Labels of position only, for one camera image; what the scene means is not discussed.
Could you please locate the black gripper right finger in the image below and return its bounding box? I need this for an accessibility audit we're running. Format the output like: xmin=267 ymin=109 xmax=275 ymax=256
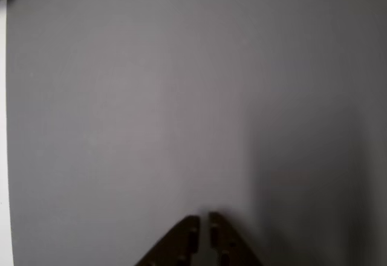
xmin=207 ymin=212 xmax=264 ymax=266

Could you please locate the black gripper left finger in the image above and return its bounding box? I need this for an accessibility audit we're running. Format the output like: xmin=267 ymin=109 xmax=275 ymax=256
xmin=134 ymin=216 xmax=201 ymax=266

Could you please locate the grey desk mat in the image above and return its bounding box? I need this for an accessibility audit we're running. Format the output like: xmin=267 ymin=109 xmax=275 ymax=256
xmin=5 ymin=0 xmax=387 ymax=266

